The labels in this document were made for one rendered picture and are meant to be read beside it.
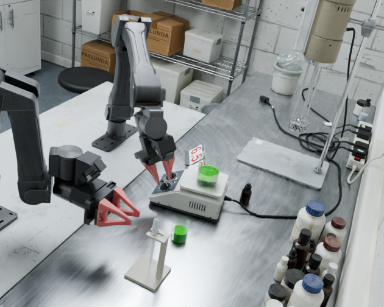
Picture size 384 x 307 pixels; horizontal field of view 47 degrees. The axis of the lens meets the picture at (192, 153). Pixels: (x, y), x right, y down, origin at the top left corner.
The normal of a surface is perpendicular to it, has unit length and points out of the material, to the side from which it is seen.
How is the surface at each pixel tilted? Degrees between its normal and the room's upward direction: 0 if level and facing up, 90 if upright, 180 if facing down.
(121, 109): 100
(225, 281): 0
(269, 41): 90
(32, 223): 0
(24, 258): 0
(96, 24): 92
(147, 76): 29
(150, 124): 73
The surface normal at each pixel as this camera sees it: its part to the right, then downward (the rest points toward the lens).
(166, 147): 0.44, 0.21
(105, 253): 0.15, -0.85
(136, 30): 0.29, -0.49
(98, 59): -0.48, 0.39
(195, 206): -0.25, 0.46
